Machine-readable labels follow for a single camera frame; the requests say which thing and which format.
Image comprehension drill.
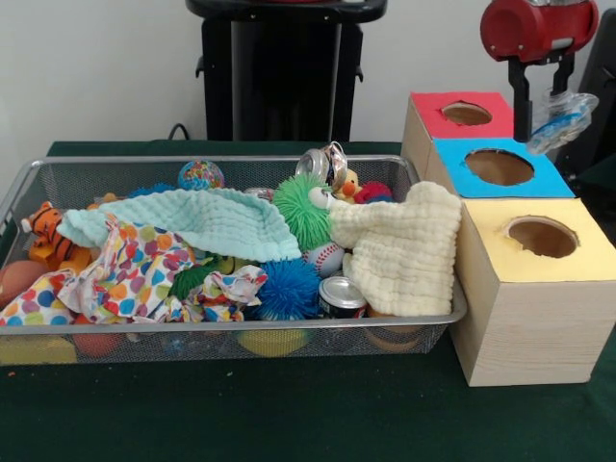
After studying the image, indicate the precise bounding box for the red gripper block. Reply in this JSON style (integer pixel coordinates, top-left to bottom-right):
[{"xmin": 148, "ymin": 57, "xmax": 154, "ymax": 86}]
[{"xmin": 480, "ymin": 0, "xmax": 601, "ymax": 143}]

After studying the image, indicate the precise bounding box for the clear plastic bottle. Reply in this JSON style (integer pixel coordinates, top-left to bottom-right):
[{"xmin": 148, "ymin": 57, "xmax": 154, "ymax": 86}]
[{"xmin": 527, "ymin": 89, "xmax": 601, "ymax": 156}]

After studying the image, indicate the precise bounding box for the cream knitted cloth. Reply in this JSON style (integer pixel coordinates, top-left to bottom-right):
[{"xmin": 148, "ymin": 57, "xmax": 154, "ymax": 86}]
[{"xmin": 327, "ymin": 180, "xmax": 464, "ymax": 318}]

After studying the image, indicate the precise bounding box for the green spiky rubber ball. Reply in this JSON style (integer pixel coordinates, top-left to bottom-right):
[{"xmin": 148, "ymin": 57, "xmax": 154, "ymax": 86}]
[{"xmin": 274, "ymin": 173, "xmax": 338, "ymax": 251}]

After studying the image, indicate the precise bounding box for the polka dot colourful cloth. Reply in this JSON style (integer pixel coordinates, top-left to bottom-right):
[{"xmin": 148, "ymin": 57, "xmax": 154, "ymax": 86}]
[{"xmin": 0, "ymin": 219, "xmax": 269, "ymax": 326}]

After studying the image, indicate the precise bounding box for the wooden box with three holes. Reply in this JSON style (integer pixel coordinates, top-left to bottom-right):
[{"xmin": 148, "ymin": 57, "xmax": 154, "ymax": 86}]
[{"xmin": 399, "ymin": 91, "xmax": 616, "ymax": 388}]

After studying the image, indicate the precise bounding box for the black upright panel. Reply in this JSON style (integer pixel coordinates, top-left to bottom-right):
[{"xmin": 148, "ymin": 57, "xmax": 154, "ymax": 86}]
[{"xmin": 556, "ymin": 8, "xmax": 616, "ymax": 193}]

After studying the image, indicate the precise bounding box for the dark green side table cloth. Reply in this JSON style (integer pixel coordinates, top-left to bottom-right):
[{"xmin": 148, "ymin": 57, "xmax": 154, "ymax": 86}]
[{"xmin": 576, "ymin": 152, "xmax": 616, "ymax": 193}]

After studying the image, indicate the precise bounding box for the crushed silver can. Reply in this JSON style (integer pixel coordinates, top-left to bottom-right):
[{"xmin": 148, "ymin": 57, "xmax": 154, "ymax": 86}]
[{"xmin": 295, "ymin": 142, "xmax": 349, "ymax": 190}]

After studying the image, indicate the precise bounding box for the black labelled silver can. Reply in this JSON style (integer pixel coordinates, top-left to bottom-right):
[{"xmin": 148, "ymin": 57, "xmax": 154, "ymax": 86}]
[{"xmin": 318, "ymin": 274, "xmax": 370, "ymax": 320}]

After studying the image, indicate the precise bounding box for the blue spiky rubber ball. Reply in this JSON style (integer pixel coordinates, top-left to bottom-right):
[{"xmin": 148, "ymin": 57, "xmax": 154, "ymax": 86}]
[{"xmin": 255, "ymin": 258, "xmax": 322, "ymax": 321}]

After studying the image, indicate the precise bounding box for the small globe ball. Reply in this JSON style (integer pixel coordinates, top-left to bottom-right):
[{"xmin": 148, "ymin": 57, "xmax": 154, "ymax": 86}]
[{"xmin": 178, "ymin": 160, "xmax": 226, "ymax": 192}]

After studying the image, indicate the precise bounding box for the mint green fuzzy cloth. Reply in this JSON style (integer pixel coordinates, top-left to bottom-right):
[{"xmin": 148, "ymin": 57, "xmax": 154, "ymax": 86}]
[{"xmin": 58, "ymin": 188, "xmax": 302, "ymax": 263}]

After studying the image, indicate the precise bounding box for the brown toy football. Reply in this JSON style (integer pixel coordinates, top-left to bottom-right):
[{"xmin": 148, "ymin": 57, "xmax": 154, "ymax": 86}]
[{"xmin": 0, "ymin": 260, "xmax": 45, "ymax": 309}]

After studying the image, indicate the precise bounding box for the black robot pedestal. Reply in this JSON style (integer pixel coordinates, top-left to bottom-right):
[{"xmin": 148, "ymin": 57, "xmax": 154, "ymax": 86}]
[{"xmin": 186, "ymin": 0, "xmax": 388, "ymax": 143}]

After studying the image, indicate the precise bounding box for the shallow wire mesh bin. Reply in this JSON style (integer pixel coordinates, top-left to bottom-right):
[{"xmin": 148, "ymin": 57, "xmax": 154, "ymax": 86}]
[{"xmin": 0, "ymin": 154, "xmax": 468, "ymax": 365}]

